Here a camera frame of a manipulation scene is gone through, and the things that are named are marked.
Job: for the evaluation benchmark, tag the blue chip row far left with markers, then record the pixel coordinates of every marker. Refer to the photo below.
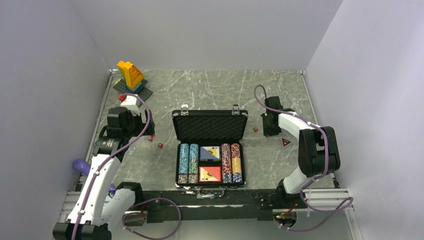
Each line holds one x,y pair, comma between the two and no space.
183,168

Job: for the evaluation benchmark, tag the red yellow chip row right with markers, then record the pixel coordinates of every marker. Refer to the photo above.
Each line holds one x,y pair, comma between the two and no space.
236,163

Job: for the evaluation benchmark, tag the black front mounting rail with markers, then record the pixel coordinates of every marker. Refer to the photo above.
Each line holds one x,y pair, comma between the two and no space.
259,204

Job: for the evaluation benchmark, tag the blue playing card deck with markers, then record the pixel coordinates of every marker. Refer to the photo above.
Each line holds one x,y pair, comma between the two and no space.
210,154

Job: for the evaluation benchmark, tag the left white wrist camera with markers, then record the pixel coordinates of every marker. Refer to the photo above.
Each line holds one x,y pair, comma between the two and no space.
131,102

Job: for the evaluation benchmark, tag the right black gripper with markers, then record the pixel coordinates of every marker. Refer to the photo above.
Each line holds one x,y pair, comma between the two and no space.
266,131

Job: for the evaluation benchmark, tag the red playing card deck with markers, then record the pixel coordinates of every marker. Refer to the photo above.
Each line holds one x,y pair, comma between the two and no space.
210,174

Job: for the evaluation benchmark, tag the yellow toy brick tower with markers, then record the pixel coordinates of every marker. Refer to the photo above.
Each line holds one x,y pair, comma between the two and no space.
130,73

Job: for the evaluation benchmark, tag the grey toy brick baseplate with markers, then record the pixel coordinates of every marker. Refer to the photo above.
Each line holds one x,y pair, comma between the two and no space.
142,91

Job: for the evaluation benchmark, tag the black poker chip case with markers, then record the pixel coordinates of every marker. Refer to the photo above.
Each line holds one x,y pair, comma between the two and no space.
210,128

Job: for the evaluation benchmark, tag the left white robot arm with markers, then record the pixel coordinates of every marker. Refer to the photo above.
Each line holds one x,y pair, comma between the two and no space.
92,218

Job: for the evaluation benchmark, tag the purple cylinder object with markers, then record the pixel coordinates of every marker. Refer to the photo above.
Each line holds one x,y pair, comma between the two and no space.
82,166

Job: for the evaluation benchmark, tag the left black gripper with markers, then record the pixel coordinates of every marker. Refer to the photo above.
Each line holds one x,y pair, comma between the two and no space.
138,118

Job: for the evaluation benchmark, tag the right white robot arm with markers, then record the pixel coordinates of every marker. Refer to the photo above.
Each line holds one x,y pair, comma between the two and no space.
318,153

